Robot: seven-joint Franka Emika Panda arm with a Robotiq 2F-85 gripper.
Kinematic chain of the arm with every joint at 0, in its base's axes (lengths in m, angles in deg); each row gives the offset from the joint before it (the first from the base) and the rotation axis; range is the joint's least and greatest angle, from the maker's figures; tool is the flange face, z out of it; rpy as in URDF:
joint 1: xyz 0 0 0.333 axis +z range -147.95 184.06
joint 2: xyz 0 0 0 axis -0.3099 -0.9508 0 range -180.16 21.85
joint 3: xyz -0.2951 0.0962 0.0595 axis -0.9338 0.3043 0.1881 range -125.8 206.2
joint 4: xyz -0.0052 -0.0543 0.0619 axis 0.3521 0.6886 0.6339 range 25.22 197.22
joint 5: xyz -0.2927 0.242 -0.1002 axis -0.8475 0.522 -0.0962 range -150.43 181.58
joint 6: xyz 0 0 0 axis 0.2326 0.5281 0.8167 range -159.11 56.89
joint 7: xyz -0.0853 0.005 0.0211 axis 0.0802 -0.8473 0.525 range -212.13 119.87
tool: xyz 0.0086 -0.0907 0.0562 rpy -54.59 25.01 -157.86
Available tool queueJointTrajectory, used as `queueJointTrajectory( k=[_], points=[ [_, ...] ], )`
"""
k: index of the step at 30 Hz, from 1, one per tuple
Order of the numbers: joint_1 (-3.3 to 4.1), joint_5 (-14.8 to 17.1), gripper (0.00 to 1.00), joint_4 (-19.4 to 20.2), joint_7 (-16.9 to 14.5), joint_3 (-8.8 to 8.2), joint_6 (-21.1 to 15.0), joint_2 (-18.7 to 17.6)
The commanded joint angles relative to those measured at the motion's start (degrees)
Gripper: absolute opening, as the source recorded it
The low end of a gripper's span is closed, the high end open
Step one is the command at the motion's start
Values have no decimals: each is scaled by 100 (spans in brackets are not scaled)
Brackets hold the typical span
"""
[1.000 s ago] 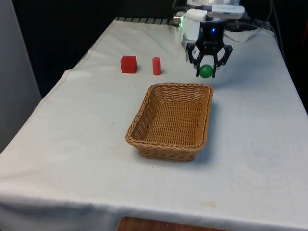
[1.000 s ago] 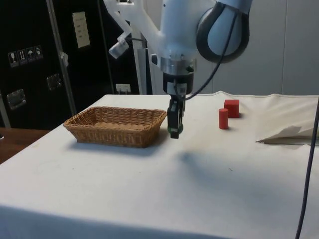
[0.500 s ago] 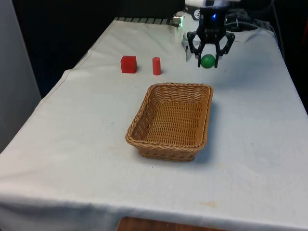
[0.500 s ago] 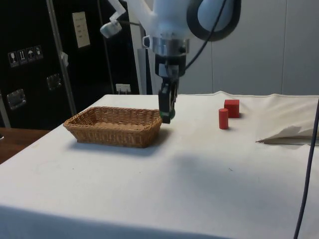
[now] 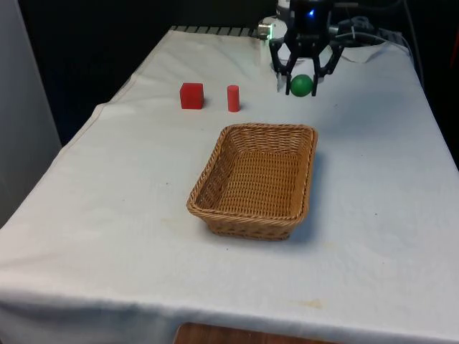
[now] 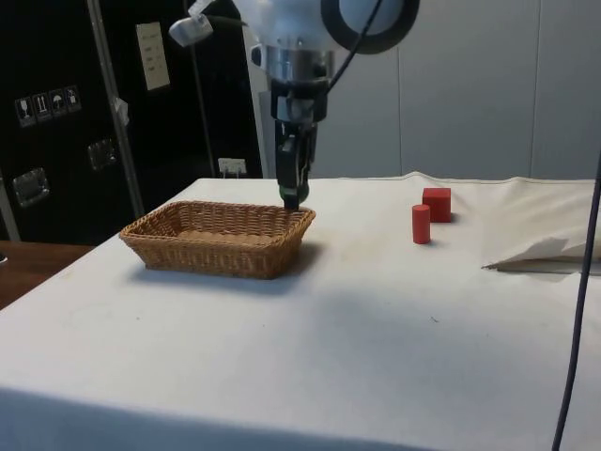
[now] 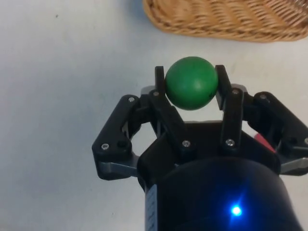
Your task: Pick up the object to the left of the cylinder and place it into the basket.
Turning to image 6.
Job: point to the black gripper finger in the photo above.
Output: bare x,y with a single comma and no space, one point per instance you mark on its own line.
310,150
286,164

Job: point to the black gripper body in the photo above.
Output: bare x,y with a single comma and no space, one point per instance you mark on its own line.
319,105

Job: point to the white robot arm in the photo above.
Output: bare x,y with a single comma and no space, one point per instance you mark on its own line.
291,23

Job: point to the wicker basket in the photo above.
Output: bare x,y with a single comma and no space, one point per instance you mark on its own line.
211,249

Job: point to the red cylinder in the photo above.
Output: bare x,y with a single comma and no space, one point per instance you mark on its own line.
421,225

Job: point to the red cube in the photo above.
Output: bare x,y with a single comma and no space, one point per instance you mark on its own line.
440,204

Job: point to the black cabinet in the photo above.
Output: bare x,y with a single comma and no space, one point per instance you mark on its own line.
61,141

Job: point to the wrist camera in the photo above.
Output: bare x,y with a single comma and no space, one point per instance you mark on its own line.
190,30

